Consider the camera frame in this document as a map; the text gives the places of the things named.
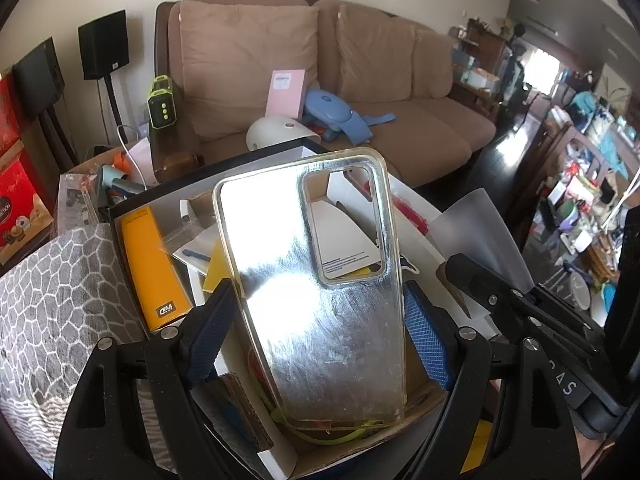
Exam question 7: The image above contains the translucent plastic sheet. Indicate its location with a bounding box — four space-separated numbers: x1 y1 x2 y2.
429 186 536 321

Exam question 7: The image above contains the face mask plastic bag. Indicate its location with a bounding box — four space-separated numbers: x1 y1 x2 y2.
163 223 219 276

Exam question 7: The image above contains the green braided usb cable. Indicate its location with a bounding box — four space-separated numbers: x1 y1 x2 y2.
246 349 396 449

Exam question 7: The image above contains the white paper card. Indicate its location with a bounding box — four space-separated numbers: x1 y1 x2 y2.
311 200 381 280

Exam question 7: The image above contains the yellow paper envelope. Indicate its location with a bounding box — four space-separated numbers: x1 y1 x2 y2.
203 238 231 294

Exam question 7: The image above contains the blue shark sticker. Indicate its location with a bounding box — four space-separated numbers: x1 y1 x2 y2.
400 255 420 275

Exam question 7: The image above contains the orange book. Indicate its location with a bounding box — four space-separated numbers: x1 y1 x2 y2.
120 206 192 332

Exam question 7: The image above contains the cardboard box tray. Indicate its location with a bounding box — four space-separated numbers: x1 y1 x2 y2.
179 173 497 480

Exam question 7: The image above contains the grey patterned fleece blanket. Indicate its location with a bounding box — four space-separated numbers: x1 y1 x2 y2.
0 223 151 476

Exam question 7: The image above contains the right sofa cushion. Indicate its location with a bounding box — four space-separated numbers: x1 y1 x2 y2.
412 28 454 99

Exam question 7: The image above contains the sofa cushion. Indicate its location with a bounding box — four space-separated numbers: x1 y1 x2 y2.
412 28 454 99
179 1 319 140
336 4 414 103

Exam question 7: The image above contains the red chocolate gift box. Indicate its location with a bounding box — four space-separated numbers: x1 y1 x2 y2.
1 155 53 266

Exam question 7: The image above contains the white dome lamp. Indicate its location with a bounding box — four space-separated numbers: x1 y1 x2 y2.
245 115 321 152

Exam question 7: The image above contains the green portable speaker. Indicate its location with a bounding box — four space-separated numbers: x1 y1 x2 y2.
146 75 177 130

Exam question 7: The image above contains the middle sofa cushion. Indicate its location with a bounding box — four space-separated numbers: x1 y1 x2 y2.
336 4 414 103

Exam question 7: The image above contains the pink booklet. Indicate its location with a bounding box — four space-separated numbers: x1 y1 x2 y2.
265 70 306 119

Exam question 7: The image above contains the red tea gift bag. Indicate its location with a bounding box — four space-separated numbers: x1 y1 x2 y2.
0 70 23 155

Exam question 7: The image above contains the left sofa cushion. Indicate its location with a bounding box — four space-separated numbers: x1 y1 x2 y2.
179 1 319 140

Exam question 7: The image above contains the brown fabric sofa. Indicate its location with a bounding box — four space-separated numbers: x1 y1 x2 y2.
151 0 496 188

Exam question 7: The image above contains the left black speaker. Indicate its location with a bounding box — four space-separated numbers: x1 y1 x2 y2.
13 37 65 118

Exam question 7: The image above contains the black speaker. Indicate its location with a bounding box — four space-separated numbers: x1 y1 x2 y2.
13 37 65 118
78 10 129 80

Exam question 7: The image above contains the right black speaker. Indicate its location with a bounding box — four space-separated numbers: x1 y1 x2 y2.
78 10 129 80

